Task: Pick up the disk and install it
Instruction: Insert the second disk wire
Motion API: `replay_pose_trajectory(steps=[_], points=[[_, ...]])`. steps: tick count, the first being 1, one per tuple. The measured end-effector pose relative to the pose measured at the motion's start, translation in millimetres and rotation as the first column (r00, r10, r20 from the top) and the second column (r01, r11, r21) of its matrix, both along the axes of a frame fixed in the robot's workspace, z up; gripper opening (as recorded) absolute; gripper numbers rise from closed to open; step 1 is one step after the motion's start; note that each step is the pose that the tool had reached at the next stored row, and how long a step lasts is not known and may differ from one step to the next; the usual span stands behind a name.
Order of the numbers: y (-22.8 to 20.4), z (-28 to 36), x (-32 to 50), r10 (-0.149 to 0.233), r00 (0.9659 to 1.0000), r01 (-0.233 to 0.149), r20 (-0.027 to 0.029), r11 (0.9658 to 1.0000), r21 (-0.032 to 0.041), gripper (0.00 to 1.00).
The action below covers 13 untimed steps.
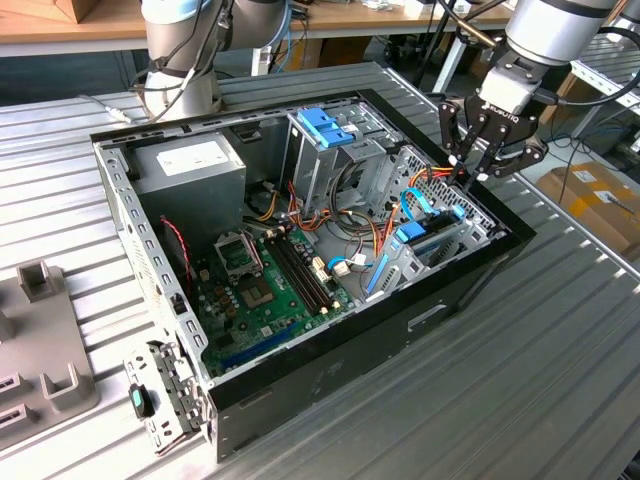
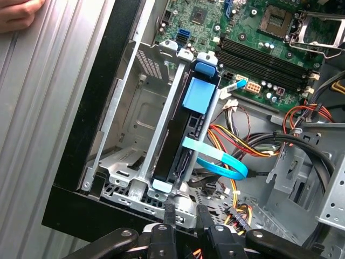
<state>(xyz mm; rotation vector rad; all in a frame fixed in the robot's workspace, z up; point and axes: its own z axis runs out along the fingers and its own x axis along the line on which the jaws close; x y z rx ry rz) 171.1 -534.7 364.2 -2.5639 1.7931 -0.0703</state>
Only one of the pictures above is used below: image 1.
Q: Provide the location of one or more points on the round black speaker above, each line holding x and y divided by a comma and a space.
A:
257, 200

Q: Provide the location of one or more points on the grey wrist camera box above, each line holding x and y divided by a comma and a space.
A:
505, 92

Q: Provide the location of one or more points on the black case fan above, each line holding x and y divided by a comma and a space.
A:
172, 250

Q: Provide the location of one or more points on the blue expansion slot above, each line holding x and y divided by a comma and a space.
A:
260, 345

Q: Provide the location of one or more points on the black teal release latch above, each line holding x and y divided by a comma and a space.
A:
136, 400

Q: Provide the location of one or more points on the long wooden desk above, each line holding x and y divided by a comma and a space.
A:
350, 17

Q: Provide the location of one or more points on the grey power supply unit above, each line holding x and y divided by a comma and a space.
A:
210, 200

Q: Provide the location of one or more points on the wooden box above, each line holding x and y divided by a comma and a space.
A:
90, 10

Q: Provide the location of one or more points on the metal card retention bracket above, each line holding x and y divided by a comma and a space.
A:
157, 435

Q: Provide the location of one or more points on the metal optical drive cage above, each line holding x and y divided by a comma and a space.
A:
315, 170

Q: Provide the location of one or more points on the CPU socket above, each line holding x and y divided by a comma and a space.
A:
256, 297

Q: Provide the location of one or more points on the metal disk bay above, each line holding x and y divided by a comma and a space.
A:
406, 267

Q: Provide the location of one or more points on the grey parts rack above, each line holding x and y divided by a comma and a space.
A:
45, 330

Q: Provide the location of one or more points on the black stand pole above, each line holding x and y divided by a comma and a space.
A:
429, 61

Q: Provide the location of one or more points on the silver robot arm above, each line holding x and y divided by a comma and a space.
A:
555, 25

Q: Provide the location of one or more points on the green motherboard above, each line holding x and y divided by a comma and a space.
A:
265, 322

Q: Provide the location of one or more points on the hard disk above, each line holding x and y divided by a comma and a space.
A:
411, 233

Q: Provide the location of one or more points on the blue plastic cage latch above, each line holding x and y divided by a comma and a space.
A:
325, 130

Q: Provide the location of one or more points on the metal slat table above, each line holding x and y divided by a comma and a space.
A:
615, 90

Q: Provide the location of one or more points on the black open PC case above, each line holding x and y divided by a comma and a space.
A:
350, 375

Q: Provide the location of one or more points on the cardboard box with labels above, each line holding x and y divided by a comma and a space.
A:
590, 210

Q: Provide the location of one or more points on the brown cardboard box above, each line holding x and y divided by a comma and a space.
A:
345, 50
562, 82

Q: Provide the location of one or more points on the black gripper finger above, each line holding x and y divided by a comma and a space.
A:
452, 130
530, 152

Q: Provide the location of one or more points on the black RAM slot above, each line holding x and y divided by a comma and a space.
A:
291, 278
307, 271
302, 273
296, 276

